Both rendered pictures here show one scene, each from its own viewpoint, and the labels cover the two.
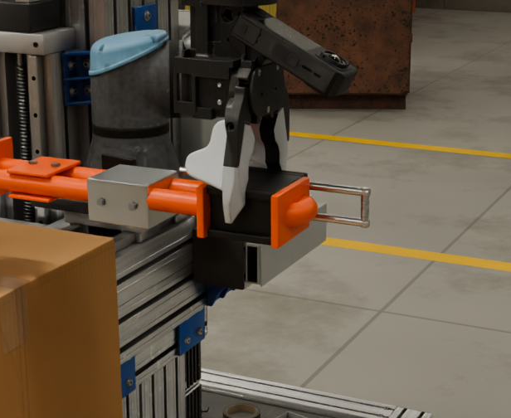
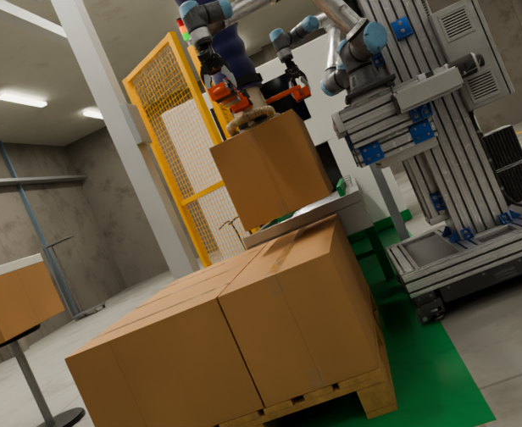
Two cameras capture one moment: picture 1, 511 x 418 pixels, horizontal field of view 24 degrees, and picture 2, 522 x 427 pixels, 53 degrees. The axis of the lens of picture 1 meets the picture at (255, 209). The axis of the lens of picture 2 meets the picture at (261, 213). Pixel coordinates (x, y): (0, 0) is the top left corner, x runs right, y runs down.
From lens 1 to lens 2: 2.09 m
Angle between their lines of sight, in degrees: 74
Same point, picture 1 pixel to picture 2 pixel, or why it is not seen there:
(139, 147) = (352, 75)
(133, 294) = (355, 124)
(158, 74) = (347, 50)
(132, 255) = (350, 112)
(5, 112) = not seen: hidden behind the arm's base
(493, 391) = not seen: outside the picture
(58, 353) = (274, 143)
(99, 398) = (299, 155)
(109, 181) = not seen: hidden behind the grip
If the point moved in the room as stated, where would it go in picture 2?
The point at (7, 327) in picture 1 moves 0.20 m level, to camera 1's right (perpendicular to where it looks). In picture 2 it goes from (249, 138) to (261, 127)
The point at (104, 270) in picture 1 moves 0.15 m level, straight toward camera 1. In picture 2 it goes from (289, 119) to (258, 130)
